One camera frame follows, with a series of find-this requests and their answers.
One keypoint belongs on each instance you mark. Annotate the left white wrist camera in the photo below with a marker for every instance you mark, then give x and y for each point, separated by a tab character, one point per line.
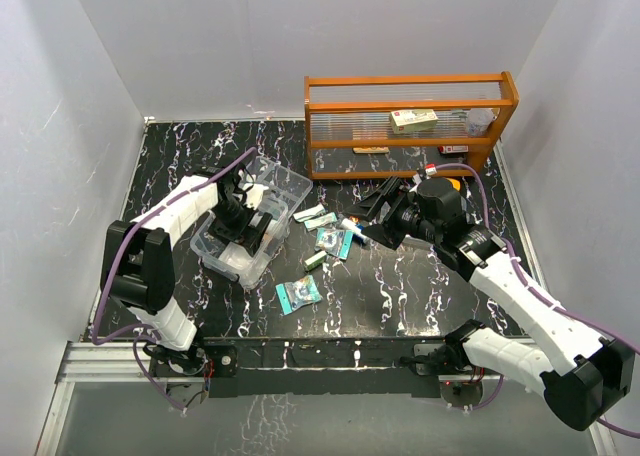
251	192

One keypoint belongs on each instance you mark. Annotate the orange wooden shelf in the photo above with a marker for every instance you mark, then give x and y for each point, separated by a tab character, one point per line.
378	126

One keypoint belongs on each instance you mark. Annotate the clear kit lid black handle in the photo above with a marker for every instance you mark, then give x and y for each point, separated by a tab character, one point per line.
416	243

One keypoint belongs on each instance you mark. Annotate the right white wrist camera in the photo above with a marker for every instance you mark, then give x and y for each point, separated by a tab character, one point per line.
425	173

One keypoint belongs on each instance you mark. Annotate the white teal sachet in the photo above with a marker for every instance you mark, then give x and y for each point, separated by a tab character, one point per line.
320	221

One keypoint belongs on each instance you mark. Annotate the small green medicine box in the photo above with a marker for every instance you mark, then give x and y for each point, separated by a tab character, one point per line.
315	261

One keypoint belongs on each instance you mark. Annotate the beige medicine box on shelf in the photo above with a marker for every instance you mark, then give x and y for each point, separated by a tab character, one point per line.
412	120

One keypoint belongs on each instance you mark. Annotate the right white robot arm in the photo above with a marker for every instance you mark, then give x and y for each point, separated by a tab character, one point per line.
578	368

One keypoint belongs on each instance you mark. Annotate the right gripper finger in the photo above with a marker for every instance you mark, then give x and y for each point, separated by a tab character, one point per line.
389	234
370	206

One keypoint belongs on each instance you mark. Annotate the teal tape packet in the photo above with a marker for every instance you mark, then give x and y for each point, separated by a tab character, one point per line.
334	242

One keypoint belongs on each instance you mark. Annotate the teal packet near front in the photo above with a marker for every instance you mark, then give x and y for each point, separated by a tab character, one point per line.
295	295

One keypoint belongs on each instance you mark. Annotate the clear plastic medicine kit box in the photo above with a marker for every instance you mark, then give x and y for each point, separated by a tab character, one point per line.
208	248

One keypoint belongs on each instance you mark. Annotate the clear plastic tray insert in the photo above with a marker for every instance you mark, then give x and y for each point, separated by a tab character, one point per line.
283	185

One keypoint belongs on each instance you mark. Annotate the yellow grey small device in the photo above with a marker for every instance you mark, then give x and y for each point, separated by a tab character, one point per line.
456	184

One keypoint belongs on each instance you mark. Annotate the white blue gauze packet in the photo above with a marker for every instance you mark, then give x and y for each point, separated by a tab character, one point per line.
236	257

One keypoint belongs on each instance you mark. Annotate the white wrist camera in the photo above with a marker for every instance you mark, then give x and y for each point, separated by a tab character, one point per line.
425	173
251	192

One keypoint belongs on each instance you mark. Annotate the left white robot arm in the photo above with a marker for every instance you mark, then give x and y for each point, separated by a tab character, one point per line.
138	268

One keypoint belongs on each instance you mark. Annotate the white blue cylinder bottle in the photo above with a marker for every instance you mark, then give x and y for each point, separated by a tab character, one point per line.
357	230

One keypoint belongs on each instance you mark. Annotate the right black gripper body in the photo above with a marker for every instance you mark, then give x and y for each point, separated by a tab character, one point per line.
410	218

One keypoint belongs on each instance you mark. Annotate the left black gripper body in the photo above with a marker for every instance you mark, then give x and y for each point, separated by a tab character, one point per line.
233	220

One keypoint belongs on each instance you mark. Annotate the flat wooden piece under shelf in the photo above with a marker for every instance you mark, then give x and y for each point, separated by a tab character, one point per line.
371	150

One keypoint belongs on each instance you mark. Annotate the white green sachet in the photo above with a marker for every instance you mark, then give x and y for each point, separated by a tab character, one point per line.
310	213

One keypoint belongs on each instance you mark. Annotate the red white box under shelf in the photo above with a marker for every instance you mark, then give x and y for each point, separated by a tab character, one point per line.
453	150

